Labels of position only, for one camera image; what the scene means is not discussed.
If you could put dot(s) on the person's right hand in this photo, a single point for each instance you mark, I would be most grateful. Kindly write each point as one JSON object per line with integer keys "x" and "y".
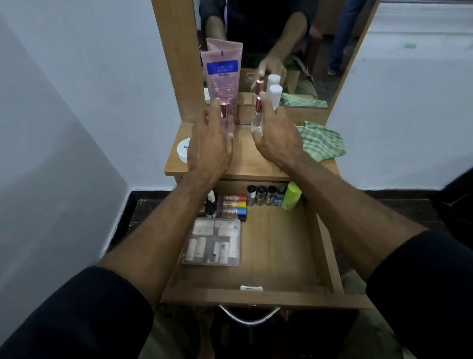
{"x": 279, "y": 137}

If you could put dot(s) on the person's left hand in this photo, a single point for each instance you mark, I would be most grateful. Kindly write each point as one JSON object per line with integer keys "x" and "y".
{"x": 210, "y": 148}

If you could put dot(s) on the white nail polish remover jar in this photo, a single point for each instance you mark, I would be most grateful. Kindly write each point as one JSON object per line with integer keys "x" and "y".
{"x": 183, "y": 149}

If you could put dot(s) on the slim clear perfume bottle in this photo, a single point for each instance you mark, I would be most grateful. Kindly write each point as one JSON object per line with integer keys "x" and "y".
{"x": 257, "y": 118}

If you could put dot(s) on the pink perfume bottle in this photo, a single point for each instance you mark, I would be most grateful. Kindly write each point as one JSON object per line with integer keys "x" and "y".
{"x": 227, "y": 122}

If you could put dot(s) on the pink spray bottle white cap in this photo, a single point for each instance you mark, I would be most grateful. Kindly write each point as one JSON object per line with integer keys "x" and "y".
{"x": 276, "y": 96}

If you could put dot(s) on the green striped cloth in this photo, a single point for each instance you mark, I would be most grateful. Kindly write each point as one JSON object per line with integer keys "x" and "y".
{"x": 321, "y": 142}

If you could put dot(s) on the white-capped dark polish bottle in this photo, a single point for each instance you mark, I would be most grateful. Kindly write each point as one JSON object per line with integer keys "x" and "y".
{"x": 211, "y": 196}

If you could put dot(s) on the red-capped lip balm tube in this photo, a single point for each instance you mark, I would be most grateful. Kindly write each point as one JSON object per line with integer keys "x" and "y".
{"x": 234, "y": 198}

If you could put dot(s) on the blue polish bottle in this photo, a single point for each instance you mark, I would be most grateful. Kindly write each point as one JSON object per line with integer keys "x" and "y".
{"x": 279, "y": 196}

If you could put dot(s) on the lime green bottle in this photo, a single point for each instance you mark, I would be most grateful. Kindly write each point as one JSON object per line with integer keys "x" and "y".
{"x": 291, "y": 196}

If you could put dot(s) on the yellow-capped lip balm tube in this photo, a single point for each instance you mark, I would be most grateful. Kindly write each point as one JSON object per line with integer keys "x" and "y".
{"x": 234, "y": 204}

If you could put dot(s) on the gold polish bottle patterned cap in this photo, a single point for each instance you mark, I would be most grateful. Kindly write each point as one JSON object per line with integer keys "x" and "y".
{"x": 261, "y": 196}

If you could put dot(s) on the blue-white bottle black cap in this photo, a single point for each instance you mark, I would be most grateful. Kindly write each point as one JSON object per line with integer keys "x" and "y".
{"x": 210, "y": 210}

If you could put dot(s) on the blue-capped lip balm tube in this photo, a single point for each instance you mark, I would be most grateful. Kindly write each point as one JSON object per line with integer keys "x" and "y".
{"x": 233, "y": 211}

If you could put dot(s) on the pink cosmetic lotion tube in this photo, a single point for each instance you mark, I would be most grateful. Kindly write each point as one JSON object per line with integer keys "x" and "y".
{"x": 221, "y": 81}

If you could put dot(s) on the black-capped clear tube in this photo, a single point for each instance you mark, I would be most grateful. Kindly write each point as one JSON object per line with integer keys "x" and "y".
{"x": 236, "y": 217}

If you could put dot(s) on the clear plastic compartment box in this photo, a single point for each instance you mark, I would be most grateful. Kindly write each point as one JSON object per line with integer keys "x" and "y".
{"x": 212, "y": 242}

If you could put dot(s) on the wooden drawer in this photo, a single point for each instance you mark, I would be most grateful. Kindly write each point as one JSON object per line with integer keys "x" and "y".
{"x": 277, "y": 255}

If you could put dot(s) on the person's right forearm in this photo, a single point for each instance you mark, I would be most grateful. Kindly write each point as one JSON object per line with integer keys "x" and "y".
{"x": 354, "y": 218}

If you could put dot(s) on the person's left forearm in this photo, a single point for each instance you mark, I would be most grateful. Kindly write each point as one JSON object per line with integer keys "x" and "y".
{"x": 155, "y": 240}

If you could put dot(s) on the person's left foot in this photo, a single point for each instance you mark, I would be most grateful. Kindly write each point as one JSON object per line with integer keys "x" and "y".
{"x": 205, "y": 333}

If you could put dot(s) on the person's olive green trousers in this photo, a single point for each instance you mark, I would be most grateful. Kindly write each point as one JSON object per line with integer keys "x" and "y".
{"x": 369, "y": 325}

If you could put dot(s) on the person's black right sleeve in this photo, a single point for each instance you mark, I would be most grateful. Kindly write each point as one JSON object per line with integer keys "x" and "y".
{"x": 425, "y": 292}

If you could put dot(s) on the person's black sleeve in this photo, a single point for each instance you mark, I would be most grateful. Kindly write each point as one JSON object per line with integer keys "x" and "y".
{"x": 425, "y": 292}
{"x": 74, "y": 314}

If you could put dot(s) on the person's black left sleeve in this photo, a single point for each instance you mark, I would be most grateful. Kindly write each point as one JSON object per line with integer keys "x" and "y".
{"x": 74, "y": 314}

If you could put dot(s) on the wooden dressing table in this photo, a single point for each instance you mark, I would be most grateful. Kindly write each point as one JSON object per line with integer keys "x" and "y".
{"x": 181, "y": 74}

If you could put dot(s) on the dressing table mirror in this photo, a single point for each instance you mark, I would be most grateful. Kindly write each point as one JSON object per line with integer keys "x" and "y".
{"x": 332, "y": 55}

